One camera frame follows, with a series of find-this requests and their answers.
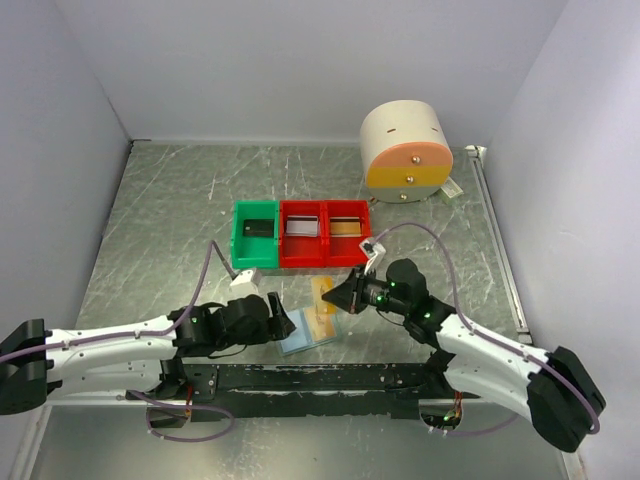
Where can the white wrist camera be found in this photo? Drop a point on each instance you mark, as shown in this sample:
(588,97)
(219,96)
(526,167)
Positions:
(245,283)
(374,251)

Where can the mint green card holder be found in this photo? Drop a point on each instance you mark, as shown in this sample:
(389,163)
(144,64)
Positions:
(312,329)

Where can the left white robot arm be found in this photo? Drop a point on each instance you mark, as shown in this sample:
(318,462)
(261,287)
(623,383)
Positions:
(38,364)

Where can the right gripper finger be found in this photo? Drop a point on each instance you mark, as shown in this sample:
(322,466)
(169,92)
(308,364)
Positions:
(347,289)
(347,305)

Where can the small white tag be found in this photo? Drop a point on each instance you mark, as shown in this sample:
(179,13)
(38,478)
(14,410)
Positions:
(450,190)

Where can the green plastic bin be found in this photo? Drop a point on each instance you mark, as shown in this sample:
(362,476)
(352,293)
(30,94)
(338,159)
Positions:
(254,252)

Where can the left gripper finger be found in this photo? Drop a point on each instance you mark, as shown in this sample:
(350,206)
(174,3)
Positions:
(282,327)
(275,305)

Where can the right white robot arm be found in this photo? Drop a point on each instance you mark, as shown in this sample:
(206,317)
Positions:
(552,390)

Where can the middle red plastic bin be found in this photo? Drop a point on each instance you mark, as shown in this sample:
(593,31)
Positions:
(303,252)

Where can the black card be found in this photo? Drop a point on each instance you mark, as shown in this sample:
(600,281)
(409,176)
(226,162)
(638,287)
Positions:
(263,228)

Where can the right red plastic bin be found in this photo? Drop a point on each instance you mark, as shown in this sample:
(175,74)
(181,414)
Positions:
(345,252)

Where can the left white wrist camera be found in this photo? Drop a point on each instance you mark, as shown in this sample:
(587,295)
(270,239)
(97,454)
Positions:
(245,283)

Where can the white magnetic stripe card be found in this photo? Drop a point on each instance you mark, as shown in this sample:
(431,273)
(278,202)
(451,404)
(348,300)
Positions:
(302,226)

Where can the beige cylindrical drawer cabinet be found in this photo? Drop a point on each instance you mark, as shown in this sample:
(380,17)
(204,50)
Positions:
(405,155)

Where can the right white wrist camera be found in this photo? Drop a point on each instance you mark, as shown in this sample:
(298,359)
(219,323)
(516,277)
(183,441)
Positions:
(374,251)

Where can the red plastic bin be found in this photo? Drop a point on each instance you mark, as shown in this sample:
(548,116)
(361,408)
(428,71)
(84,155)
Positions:
(345,252)
(303,252)

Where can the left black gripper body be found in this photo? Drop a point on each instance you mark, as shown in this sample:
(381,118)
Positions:
(260,333)

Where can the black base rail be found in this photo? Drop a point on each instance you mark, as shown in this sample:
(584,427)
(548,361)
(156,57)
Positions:
(397,390)

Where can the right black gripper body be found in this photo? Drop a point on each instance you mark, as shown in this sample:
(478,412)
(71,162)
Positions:
(375,292)

